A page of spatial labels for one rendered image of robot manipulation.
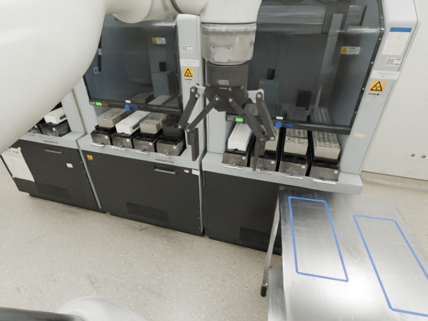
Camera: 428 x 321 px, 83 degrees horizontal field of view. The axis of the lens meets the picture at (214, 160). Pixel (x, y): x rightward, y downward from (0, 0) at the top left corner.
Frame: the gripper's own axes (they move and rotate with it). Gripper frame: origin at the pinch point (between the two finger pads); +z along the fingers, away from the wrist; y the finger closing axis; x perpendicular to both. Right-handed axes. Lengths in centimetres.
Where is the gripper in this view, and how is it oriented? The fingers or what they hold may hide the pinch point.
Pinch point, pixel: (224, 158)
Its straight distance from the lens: 53.5
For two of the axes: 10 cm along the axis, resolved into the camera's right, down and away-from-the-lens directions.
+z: 0.0, 8.4, 5.4
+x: 2.8, -5.2, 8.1
